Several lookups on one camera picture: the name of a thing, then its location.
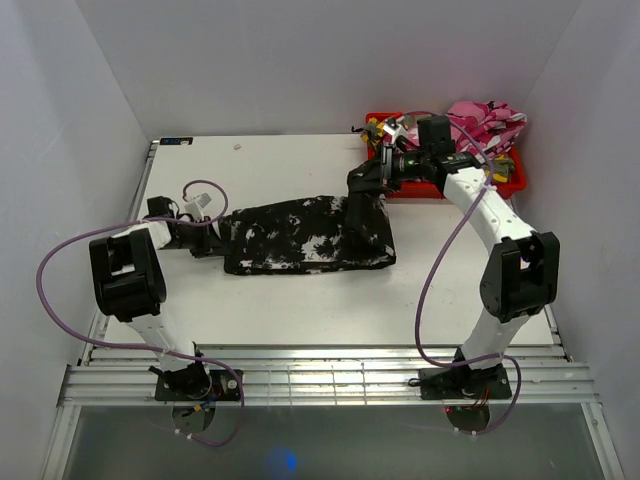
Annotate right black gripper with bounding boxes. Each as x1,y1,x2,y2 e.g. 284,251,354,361
351,143,429,195

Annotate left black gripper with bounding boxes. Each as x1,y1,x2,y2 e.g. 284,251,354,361
162,216,232,259

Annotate black white splatter trousers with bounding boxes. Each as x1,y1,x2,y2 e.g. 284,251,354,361
219,160,396,276

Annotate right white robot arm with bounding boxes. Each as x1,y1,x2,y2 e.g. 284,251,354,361
379,115,560,397

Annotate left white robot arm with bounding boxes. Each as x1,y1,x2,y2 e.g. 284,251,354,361
89,194,229,400

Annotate pink camouflage trousers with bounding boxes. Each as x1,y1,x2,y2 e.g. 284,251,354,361
399,99,528,166

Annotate red plastic bin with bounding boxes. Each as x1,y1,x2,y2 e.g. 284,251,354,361
365,112,527,199

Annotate small blue label sticker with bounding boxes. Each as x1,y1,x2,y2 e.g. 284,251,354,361
159,137,193,146

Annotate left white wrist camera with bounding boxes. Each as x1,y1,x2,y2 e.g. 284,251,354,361
184,193,211,221

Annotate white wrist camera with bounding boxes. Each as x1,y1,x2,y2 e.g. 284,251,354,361
383,116,409,143
184,193,211,221

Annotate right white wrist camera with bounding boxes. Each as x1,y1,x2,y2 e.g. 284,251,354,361
383,116,409,143

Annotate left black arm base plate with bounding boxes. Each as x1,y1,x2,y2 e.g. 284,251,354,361
153,370,240,403

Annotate aluminium rail frame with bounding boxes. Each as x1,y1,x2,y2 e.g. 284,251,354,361
39,139,626,480

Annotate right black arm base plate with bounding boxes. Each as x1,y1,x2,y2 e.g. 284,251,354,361
413,365,512,400

